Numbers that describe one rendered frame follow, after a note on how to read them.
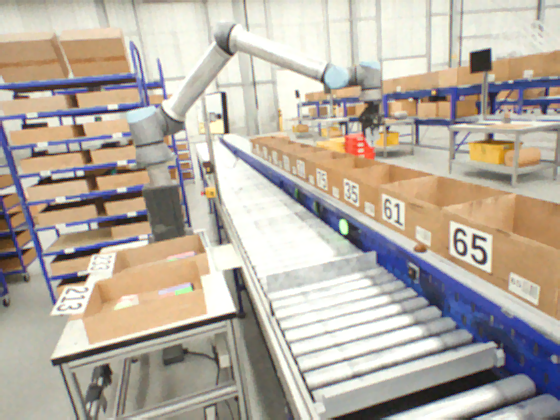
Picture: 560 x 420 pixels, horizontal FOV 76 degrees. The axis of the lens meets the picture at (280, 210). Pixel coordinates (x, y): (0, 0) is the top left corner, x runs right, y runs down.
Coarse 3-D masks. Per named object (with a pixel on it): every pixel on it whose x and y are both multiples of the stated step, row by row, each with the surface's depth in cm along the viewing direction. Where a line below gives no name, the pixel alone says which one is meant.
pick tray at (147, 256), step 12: (168, 240) 174; (180, 240) 176; (192, 240) 178; (120, 252) 167; (132, 252) 169; (144, 252) 171; (156, 252) 173; (168, 252) 175; (180, 252) 177; (204, 252) 164; (120, 264) 168; (132, 264) 171; (144, 264) 172; (156, 264) 147; (168, 264) 148; (204, 264) 154
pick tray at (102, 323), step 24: (192, 264) 148; (96, 288) 136; (120, 288) 141; (144, 288) 144; (168, 288) 145; (96, 312) 129; (120, 312) 115; (144, 312) 118; (168, 312) 120; (192, 312) 123; (96, 336) 115; (120, 336) 117
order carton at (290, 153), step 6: (288, 150) 299; (294, 150) 300; (300, 150) 301; (306, 150) 303; (312, 150) 304; (318, 150) 296; (324, 150) 283; (330, 150) 267; (288, 156) 280; (294, 156) 264; (294, 162) 267; (294, 174) 274
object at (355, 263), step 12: (372, 252) 146; (324, 264) 141; (336, 264) 143; (348, 264) 144; (360, 264) 146; (372, 264) 147; (276, 276) 137; (288, 276) 139; (300, 276) 140; (312, 276) 141; (324, 276) 143; (336, 276) 144; (276, 288) 139
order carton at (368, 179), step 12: (360, 168) 190; (372, 168) 192; (384, 168) 194; (396, 168) 188; (408, 168) 178; (360, 180) 166; (372, 180) 194; (384, 180) 195; (396, 180) 190; (360, 192) 168; (372, 192) 157; (348, 204) 184; (360, 204) 171; (372, 204) 159; (372, 216) 161
